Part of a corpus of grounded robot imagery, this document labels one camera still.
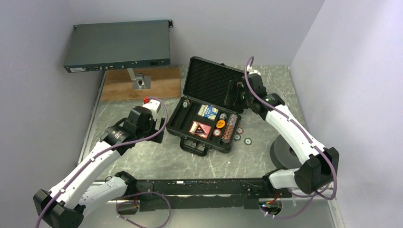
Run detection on red playing card deck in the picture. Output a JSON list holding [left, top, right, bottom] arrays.
[[189, 121, 212, 139]]

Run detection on metal stand bracket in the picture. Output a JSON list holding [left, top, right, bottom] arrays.
[[127, 68, 151, 90]]

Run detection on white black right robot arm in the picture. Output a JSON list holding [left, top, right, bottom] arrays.
[[224, 73, 339, 197]]

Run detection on green poker chip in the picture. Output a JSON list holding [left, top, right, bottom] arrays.
[[244, 138, 252, 145]]

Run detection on grey foam roll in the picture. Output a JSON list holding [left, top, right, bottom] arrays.
[[269, 135, 302, 170]]

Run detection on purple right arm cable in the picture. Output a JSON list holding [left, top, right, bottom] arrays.
[[244, 57, 337, 220]]

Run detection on red poker chip beside case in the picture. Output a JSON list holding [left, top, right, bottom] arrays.
[[237, 127, 244, 134]]

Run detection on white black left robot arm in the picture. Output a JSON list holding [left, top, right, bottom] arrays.
[[33, 99, 168, 228]]

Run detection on black foam-lined poker case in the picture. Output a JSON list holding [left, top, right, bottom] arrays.
[[166, 57, 244, 156]]

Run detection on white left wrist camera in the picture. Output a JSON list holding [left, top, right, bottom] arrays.
[[142, 97, 161, 115]]

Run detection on grey rack network switch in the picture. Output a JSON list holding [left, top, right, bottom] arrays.
[[63, 19, 173, 73]]

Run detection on blue playing card deck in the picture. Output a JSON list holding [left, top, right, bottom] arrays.
[[197, 104, 219, 121]]

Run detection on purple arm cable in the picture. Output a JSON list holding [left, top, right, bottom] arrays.
[[34, 96, 172, 228], [244, 57, 337, 220]]

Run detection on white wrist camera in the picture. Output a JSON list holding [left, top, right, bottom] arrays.
[[142, 97, 161, 115], [246, 65, 261, 76]]

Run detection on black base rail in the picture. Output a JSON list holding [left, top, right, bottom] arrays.
[[117, 178, 291, 212]]

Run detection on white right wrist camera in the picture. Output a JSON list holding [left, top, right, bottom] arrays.
[[246, 65, 261, 76]]

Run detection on row of poker chips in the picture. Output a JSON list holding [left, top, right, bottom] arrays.
[[221, 114, 238, 143]]

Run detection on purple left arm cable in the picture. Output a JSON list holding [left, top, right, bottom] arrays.
[[34, 96, 172, 228]]

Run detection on wooden board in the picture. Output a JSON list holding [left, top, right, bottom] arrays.
[[100, 66, 181, 101]]

